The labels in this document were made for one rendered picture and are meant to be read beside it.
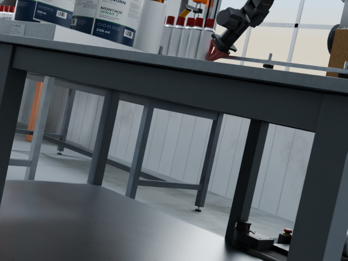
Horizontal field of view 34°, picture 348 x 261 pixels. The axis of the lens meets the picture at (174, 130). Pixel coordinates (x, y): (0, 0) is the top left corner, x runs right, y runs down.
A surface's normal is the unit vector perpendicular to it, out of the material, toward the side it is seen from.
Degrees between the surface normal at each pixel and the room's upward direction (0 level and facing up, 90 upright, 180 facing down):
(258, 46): 90
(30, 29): 90
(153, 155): 90
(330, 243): 90
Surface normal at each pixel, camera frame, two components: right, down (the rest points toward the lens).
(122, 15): 0.56, 0.16
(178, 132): -0.73, -0.12
